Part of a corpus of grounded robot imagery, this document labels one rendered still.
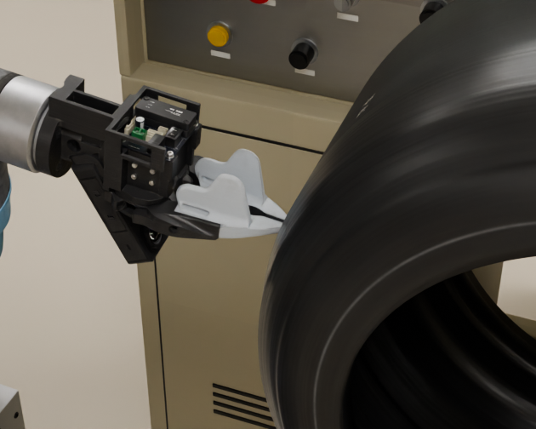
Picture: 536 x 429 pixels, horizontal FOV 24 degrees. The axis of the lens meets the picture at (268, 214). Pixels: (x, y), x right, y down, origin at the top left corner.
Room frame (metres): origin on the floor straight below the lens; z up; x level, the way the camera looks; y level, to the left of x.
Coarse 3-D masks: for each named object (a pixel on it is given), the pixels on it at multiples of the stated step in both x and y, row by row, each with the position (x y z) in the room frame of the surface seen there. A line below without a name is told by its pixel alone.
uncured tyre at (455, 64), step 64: (512, 0) 0.78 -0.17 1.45; (384, 64) 0.85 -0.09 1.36; (448, 64) 0.72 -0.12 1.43; (512, 64) 0.68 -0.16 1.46; (384, 128) 0.69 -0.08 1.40; (448, 128) 0.65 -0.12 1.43; (512, 128) 0.63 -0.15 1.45; (320, 192) 0.69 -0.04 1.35; (384, 192) 0.65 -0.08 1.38; (448, 192) 0.62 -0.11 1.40; (512, 192) 0.60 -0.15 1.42; (320, 256) 0.66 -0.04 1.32; (384, 256) 0.63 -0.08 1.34; (448, 256) 0.61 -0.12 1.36; (512, 256) 0.59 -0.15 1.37; (320, 320) 0.64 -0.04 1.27; (384, 320) 0.87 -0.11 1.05; (448, 320) 0.89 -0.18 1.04; (320, 384) 0.64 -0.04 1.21; (384, 384) 0.82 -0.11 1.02; (448, 384) 0.86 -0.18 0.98; (512, 384) 0.86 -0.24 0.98
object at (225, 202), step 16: (224, 176) 0.78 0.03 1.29; (176, 192) 0.80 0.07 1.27; (192, 192) 0.79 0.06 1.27; (208, 192) 0.79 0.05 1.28; (224, 192) 0.78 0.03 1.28; (240, 192) 0.78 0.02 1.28; (176, 208) 0.79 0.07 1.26; (192, 208) 0.79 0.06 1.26; (208, 208) 0.79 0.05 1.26; (224, 208) 0.78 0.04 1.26; (240, 208) 0.78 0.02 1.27; (224, 224) 0.78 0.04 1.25; (240, 224) 0.78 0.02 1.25; (256, 224) 0.78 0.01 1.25; (272, 224) 0.78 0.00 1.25
